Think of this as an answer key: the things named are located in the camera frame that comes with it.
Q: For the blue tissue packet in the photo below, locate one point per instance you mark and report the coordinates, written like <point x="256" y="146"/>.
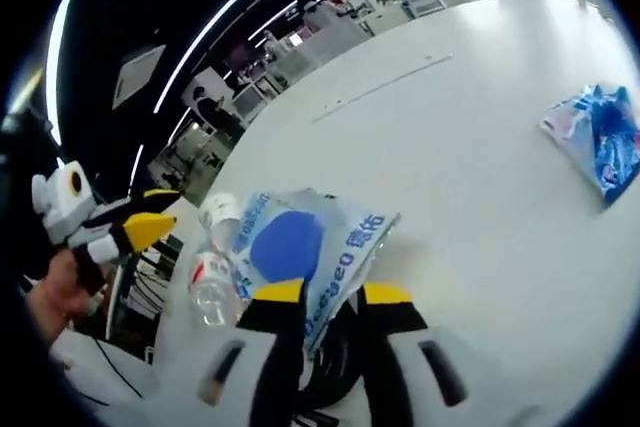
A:
<point x="600" y="147"/>

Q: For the ceiling air conditioner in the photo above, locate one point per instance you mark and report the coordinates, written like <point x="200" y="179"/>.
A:
<point x="140" y="74"/>

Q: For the clear plastic water bottle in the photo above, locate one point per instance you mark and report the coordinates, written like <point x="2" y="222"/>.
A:
<point x="215" y="292"/>

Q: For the plastic bag with blue pad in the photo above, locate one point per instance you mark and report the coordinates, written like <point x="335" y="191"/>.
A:
<point x="285" y="247"/>

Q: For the person's left hand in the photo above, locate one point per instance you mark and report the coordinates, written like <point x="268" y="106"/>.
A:
<point x="60" y="302"/>

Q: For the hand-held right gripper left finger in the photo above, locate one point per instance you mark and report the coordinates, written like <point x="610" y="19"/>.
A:
<point x="240" y="387"/>

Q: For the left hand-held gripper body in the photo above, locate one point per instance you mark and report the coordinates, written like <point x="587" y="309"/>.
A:
<point x="62" y="202"/>

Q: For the curved ceiling light strip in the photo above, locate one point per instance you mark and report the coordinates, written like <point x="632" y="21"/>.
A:
<point x="225" y="22"/>

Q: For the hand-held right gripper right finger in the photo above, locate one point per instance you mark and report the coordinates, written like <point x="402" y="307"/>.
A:
<point x="440" y="377"/>

